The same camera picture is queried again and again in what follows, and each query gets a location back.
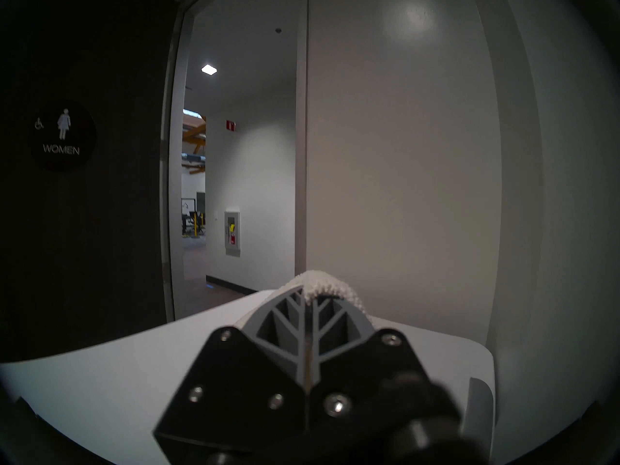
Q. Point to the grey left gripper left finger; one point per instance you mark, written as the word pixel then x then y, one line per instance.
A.
pixel 232 386

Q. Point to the fire extinguisher wall cabinet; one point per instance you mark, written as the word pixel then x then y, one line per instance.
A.
pixel 232 231

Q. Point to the white table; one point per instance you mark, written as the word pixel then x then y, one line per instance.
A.
pixel 121 372

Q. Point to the dark brown door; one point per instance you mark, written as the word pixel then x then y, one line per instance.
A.
pixel 87 202

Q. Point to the square ceiling light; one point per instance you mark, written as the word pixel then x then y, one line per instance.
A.
pixel 209 69

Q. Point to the white cloth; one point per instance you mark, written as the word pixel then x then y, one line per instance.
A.
pixel 324 282

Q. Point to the yellow overhead beam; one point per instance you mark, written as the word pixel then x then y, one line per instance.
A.
pixel 193 139

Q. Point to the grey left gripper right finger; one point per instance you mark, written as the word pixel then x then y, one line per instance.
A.
pixel 358 367

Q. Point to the round black restroom sign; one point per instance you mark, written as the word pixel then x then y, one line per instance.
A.
pixel 63 134

